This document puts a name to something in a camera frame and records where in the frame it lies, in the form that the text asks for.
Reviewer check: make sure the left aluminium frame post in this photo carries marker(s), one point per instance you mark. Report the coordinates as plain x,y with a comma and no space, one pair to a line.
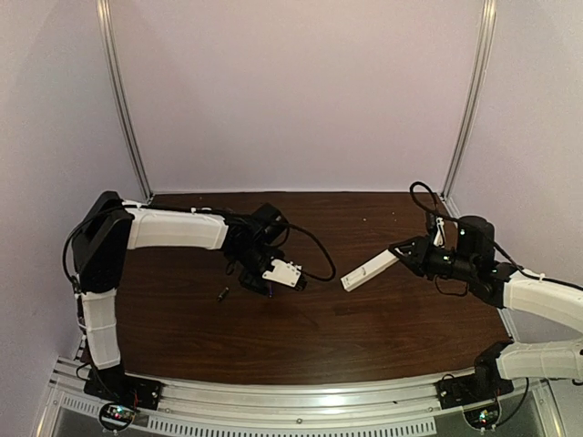
105,21

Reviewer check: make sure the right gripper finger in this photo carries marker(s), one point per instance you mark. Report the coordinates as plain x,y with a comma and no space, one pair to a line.
407,260
405,248

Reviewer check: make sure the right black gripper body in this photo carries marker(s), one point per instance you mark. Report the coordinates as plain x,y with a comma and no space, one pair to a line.
420,256

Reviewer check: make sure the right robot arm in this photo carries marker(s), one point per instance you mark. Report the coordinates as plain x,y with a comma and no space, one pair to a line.
503,285

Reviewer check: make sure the front aluminium rail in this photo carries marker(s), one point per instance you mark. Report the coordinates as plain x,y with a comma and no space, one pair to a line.
406,407

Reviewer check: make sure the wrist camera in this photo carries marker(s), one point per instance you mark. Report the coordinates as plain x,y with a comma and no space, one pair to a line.
286,274
435,227

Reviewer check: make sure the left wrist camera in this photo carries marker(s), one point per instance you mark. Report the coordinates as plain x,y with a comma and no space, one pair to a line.
286,274

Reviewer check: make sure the white remote control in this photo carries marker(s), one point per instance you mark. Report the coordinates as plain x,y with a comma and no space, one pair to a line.
369,270

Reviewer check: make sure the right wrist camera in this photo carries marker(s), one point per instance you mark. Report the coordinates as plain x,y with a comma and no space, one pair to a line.
435,227

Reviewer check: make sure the black battery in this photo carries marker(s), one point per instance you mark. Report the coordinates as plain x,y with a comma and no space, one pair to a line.
223,295

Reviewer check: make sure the aluminium frame post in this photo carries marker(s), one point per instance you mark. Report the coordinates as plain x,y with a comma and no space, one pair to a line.
486,32
105,21

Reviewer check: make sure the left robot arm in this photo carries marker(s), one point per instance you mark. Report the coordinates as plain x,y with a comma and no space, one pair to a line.
95,254

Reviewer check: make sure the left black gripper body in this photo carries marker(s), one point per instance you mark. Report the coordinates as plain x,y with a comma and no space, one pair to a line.
251,278

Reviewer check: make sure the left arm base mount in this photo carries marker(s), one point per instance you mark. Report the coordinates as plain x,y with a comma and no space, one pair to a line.
124,396

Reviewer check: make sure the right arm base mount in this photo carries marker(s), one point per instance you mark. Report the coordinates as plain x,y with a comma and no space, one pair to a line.
477,393

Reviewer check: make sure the right aluminium frame post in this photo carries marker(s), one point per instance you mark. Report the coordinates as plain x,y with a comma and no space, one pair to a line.
486,32

